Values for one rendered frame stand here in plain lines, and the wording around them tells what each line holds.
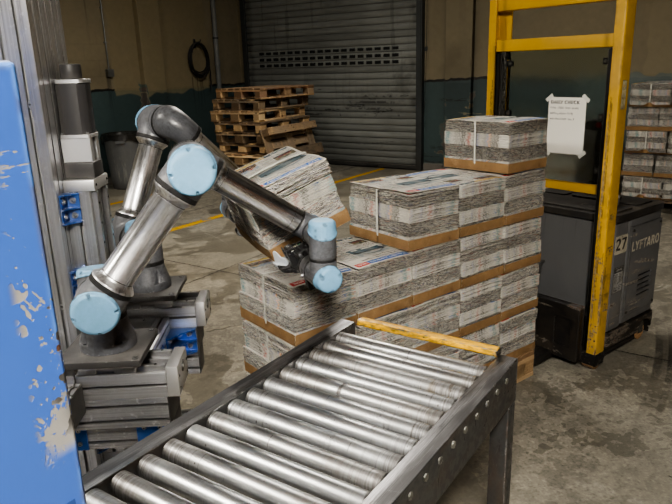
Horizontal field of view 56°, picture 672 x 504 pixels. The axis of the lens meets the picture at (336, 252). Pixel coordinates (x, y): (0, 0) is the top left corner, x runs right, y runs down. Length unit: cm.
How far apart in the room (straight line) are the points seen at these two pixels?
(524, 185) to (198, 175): 180
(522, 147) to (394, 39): 701
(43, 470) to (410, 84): 949
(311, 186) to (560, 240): 195
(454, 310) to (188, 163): 157
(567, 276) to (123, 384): 251
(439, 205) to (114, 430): 146
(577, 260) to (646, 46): 548
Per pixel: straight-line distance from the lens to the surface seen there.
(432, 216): 258
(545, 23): 908
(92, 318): 166
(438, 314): 273
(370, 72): 1007
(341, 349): 178
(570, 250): 362
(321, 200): 201
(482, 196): 280
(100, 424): 194
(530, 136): 302
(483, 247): 287
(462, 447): 148
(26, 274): 32
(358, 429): 142
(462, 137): 306
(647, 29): 881
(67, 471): 36
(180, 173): 156
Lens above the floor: 154
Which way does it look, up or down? 16 degrees down
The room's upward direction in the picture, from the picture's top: 2 degrees counter-clockwise
